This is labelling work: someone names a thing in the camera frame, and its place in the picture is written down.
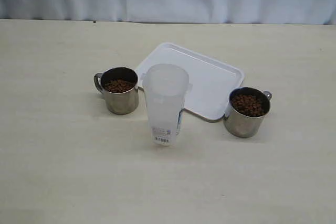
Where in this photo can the steel mug with pellets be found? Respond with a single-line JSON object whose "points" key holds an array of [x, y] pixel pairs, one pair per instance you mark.
{"points": [[119, 88], [246, 110]]}

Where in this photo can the clear plastic tall container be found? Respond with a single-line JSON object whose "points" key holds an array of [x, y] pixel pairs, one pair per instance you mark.
{"points": [[165, 87]]}

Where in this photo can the white plastic tray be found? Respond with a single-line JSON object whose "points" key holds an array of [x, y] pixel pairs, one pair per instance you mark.
{"points": [[212, 80]]}

